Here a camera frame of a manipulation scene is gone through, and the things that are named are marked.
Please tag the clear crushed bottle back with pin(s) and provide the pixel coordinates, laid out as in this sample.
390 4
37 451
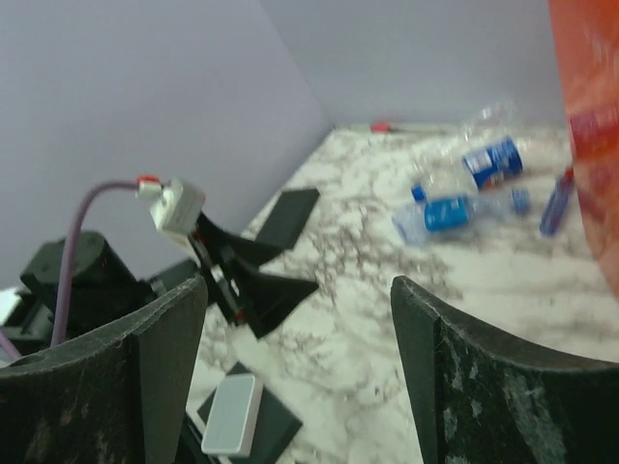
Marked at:
493 122

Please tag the blue label water bottle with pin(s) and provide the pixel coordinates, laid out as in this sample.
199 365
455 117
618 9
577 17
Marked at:
445 218

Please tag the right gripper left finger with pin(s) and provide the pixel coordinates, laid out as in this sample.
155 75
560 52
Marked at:
115 395

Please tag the blue bottle cap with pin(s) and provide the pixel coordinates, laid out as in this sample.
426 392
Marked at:
419 193

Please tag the red pen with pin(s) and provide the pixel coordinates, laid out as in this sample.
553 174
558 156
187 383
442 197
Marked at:
385 127

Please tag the white rounded box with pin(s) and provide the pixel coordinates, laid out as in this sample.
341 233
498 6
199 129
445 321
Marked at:
230 425

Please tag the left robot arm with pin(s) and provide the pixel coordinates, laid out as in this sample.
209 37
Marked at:
104 290

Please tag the blue label bottle top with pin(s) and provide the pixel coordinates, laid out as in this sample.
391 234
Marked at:
476 170

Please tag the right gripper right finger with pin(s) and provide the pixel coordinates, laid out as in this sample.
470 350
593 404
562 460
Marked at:
481 395

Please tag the orange plastic bin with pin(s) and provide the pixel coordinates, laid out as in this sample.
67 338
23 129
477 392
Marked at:
585 34

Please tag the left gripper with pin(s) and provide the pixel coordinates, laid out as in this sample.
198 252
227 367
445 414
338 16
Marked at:
265 300

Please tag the black foam pad upper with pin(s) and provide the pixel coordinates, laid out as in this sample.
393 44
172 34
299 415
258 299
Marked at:
288 218

